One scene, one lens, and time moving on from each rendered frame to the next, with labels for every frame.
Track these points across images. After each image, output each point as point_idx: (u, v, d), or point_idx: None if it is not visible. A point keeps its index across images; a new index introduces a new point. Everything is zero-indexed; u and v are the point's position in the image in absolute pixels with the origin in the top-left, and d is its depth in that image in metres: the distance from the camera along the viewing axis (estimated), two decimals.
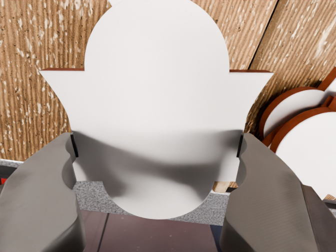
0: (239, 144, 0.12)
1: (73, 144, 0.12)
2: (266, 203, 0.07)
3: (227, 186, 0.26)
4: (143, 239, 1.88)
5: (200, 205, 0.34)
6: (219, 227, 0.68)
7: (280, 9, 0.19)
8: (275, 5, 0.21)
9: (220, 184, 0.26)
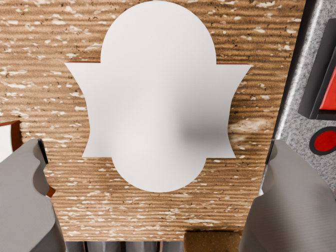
0: (268, 150, 0.11)
1: (42, 151, 0.11)
2: (293, 214, 0.07)
3: None
4: None
5: None
6: None
7: None
8: None
9: None
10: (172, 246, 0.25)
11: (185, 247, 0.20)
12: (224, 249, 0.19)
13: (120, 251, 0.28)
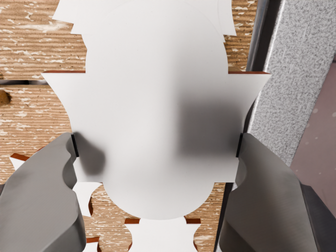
0: (238, 144, 0.12)
1: (74, 144, 0.12)
2: (266, 203, 0.07)
3: None
4: None
5: (296, 59, 0.25)
6: None
7: None
8: None
9: None
10: None
11: None
12: None
13: None
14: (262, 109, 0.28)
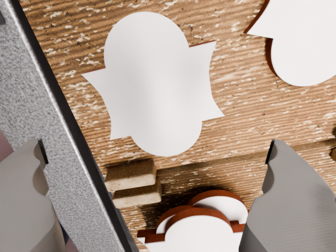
0: (268, 150, 0.11)
1: (42, 151, 0.11)
2: (293, 214, 0.07)
3: (125, 206, 0.24)
4: None
5: (72, 193, 0.30)
6: None
7: None
8: None
9: (124, 200, 0.24)
10: None
11: None
12: None
13: None
14: (70, 155, 0.27)
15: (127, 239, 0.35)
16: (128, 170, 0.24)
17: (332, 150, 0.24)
